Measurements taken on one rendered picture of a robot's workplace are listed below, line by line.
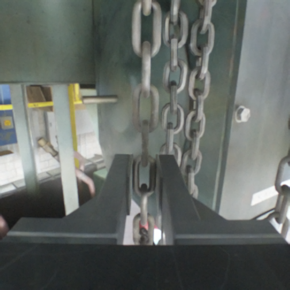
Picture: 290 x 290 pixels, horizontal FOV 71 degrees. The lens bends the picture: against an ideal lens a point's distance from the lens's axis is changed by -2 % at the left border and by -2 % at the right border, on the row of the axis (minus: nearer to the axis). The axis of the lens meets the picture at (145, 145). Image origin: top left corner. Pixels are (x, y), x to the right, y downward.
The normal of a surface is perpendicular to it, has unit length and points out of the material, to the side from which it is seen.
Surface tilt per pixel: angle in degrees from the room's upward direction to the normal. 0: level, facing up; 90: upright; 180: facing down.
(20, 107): 90
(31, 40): 90
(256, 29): 90
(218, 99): 90
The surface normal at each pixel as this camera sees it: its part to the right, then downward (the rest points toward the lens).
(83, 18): 0.76, 0.21
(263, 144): 0.49, 0.26
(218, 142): -0.87, 0.13
